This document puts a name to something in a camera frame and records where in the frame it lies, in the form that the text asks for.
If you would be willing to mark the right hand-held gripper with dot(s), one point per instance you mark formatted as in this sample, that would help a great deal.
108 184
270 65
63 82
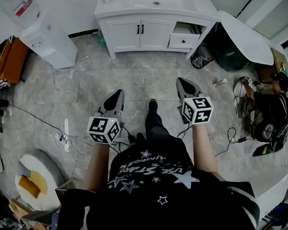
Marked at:
197 111

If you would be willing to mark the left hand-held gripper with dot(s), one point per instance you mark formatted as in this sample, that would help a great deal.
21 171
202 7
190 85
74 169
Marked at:
103 129

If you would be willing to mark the person's left forearm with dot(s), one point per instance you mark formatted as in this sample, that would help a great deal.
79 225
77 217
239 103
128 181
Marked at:
97 167

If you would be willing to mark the person's right forearm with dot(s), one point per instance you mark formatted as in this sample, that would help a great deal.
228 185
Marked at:
203 148

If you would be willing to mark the white spray bottle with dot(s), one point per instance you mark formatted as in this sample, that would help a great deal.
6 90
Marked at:
219 82

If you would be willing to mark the person's black shoe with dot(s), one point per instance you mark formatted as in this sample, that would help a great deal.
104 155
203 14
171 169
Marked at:
140 137
153 104

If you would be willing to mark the white cabinet drawer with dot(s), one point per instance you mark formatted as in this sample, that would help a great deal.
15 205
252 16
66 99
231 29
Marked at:
183 40

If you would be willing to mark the person's black trouser leg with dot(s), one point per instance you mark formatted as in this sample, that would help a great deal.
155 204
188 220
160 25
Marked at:
155 127

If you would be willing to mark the white power strip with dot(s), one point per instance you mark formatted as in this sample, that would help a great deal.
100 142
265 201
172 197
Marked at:
64 138

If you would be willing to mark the white vanity cabinet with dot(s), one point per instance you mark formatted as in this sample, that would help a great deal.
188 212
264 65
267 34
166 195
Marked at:
147 29

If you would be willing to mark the white oval table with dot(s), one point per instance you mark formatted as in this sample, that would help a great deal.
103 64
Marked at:
247 38

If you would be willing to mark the white water dispenser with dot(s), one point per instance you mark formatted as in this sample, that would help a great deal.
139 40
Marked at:
50 45

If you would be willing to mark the metal sink drain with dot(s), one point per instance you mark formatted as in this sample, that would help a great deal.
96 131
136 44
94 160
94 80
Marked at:
156 3

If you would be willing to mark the person's black star t-shirt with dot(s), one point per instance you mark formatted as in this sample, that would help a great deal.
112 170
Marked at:
166 196

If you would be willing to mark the orange chair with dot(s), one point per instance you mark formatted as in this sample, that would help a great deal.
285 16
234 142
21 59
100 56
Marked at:
11 61

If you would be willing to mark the grey round armchair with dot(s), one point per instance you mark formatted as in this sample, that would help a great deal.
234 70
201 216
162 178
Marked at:
40 179

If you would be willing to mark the yellow cushion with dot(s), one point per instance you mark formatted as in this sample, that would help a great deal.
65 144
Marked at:
39 181

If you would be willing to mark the orange cushion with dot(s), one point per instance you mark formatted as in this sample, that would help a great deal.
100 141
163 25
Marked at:
29 186

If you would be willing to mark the clear water bottle red label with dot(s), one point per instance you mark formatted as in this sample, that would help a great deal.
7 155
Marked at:
21 7

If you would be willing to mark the white counter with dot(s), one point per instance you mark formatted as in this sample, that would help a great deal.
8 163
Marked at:
272 186

